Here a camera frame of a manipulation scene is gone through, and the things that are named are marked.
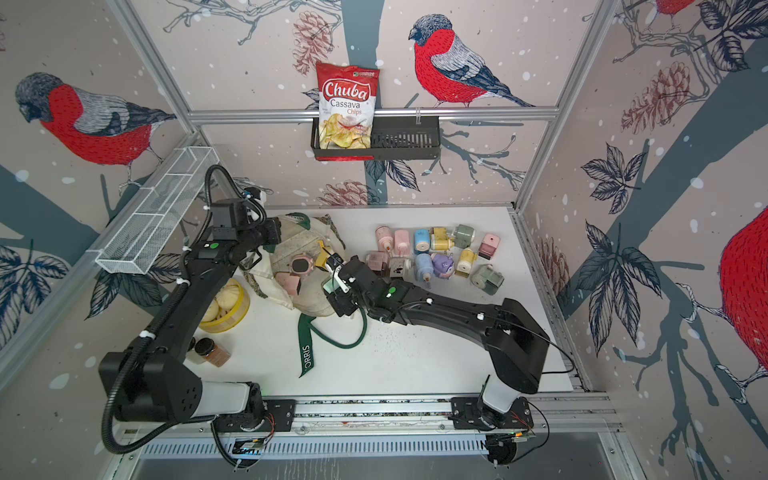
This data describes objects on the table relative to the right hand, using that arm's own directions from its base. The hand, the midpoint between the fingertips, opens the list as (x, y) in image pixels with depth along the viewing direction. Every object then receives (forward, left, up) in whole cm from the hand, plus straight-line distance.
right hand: (340, 287), depth 80 cm
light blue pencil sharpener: (+14, -23, -9) cm, 29 cm away
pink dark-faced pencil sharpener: (+12, +16, -9) cm, 22 cm away
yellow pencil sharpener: (+17, -38, -9) cm, 42 cm away
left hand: (+15, +17, +12) cm, 26 cm away
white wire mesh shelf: (+4, +49, +15) cm, 52 cm away
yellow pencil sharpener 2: (+20, +12, -13) cm, 27 cm away
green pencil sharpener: (+27, -38, -10) cm, 48 cm away
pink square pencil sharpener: (+24, -47, -11) cm, 54 cm away
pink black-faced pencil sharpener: (+16, -9, -11) cm, 21 cm away
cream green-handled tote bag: (+23, +19, -7) cm, 31 cm away
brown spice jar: (-16, +33, -9) cm, 38 cm away
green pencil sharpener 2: (-2, +2, +4) cm, 5 cm away
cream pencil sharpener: (+15, -17, -12) cm, 25 cm away
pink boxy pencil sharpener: (+7, +19, -12) cm, 23 cm away
